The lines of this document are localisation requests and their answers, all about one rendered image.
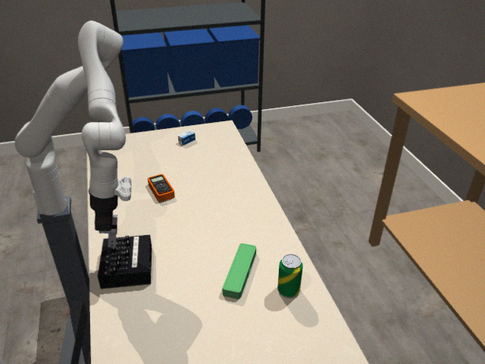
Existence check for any black lighting desk panel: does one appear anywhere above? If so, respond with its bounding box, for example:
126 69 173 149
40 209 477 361
98 235 152 289

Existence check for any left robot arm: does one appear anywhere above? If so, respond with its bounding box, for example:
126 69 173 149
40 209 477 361
14 21 126 215

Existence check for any green drink can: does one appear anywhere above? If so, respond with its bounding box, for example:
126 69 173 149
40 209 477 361
277 254 303 297

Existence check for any green rounded rectangular block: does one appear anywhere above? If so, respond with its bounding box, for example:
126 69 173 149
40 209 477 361
223 243 256 299

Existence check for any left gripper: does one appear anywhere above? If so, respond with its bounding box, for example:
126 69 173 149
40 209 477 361
89 177 132 247

